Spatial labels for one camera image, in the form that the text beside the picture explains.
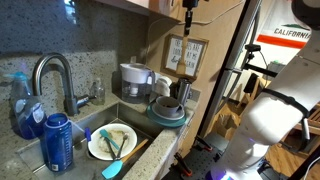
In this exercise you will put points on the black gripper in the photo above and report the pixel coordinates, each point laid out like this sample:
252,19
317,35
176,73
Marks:
190,4

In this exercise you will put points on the small teal spatula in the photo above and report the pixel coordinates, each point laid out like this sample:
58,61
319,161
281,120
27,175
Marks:
106,134

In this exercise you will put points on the wood framed text sign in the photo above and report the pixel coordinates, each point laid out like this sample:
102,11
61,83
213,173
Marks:
196,53

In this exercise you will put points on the wooden upper cabinet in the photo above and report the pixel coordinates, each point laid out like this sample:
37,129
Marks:
133,5

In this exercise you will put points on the white dish cloth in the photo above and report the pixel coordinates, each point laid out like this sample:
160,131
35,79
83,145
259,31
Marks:
163,85

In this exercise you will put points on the white water filter pitcher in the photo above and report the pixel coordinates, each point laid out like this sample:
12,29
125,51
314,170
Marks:
135,75

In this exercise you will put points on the California flag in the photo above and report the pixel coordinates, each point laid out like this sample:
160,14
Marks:
283,33

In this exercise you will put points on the grey small plate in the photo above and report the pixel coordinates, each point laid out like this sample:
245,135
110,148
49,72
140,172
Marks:
158,113

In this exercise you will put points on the teal large plate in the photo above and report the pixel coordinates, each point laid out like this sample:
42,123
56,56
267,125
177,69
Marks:
166,123

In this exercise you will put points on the steel sink basin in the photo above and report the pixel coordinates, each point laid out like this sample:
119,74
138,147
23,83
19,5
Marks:
133,115

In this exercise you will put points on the small clear glass bottle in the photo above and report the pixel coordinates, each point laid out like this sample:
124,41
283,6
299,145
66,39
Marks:
97,93

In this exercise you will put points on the black orange clamp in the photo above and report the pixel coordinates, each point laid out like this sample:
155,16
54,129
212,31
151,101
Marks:
203,142
183,165

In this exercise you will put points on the dark metal sink faucet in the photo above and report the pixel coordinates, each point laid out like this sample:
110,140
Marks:
68,86

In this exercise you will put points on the metal fork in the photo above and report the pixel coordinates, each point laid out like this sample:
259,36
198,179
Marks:
122,145

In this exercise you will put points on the dark table knife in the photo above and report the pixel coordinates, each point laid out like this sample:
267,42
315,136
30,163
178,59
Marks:
110,149

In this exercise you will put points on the small blue brush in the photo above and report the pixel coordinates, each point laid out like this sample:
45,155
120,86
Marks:
87,134

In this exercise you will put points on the dirty white plate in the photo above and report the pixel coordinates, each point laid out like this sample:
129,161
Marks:
96,146

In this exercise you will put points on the blue water bottle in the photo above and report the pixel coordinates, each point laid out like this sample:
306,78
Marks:
58,143

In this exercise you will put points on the blue dish soap spray bottle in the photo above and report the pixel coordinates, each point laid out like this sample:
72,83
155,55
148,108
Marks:
28,116

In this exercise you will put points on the white wall outlet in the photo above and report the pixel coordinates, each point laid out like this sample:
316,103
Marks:
133,59

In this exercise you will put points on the metal frame post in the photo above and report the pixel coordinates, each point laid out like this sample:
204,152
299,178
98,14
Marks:
221,86

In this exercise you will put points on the black camera on stand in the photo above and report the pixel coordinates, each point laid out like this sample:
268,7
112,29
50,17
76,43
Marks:
263,70

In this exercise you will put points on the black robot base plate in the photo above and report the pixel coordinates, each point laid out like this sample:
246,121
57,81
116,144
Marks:
203,161

